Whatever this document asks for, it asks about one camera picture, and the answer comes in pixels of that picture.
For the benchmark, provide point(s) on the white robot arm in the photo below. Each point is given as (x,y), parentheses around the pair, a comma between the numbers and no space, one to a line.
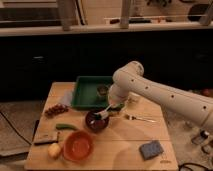
(129,78)

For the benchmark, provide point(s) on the purple bowl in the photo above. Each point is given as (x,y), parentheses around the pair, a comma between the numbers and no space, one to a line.
(93,124)

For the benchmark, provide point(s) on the orange bowl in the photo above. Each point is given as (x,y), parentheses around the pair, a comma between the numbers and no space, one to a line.
(78,146)

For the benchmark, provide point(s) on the small green cup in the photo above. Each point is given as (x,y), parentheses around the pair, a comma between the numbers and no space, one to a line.
(102,92)

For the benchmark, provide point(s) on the green plastic tray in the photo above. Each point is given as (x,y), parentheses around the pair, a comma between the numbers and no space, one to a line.
(85,95)

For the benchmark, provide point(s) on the white plastic container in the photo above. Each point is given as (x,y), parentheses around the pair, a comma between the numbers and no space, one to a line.
(133,98)

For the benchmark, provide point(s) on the silver fork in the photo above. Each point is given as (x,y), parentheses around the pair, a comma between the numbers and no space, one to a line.
(131,117)

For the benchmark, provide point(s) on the clear plastic bag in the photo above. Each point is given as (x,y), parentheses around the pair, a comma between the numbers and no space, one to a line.
(66,99)

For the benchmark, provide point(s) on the bunch of brown grapes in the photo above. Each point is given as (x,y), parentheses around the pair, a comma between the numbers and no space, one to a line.
(55,110)

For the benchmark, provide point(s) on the green chili pepper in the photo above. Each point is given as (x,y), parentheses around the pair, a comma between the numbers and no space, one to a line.
(65,126)

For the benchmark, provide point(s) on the blue sponge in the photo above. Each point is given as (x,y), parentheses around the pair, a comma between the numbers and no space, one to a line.
(151,149)

